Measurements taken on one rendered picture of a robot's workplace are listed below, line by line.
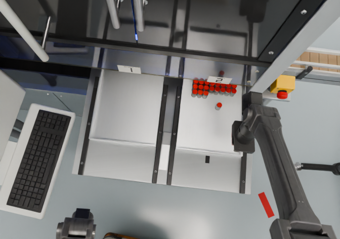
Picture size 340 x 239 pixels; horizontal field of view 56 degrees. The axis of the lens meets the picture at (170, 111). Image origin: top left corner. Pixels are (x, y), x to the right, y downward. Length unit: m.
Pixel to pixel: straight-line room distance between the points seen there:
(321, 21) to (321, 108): 1.67
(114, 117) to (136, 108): 0.10
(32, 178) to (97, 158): 0.28
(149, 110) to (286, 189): 0.76
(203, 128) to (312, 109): 1.31
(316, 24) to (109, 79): 0.83
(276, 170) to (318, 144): 1.71
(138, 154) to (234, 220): 1.09
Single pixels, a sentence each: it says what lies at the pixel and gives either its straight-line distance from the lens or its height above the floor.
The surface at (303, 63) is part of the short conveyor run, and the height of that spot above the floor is 0.97.
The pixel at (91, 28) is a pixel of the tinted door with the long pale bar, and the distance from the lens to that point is 1.01.
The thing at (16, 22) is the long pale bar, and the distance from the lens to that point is 0.92.
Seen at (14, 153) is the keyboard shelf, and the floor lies 0.80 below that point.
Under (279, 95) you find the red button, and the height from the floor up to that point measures 1.01.
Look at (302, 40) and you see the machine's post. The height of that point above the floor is 1.38.
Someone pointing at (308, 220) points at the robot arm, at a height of 1.54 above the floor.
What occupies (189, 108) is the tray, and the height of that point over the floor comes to 0.88.
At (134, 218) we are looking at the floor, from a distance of 2.16.
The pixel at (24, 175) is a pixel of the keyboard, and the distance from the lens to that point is 1.43.
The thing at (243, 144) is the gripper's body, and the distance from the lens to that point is 1.03.
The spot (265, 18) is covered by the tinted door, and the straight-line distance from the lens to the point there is 0.87.
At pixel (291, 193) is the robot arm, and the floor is 1.50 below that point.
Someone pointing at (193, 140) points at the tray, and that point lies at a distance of 1.30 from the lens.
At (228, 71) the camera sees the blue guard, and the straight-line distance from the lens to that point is 1.15.
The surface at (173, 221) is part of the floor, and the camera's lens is 2.16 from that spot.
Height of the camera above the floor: 2.15
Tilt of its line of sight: 75 degrees down
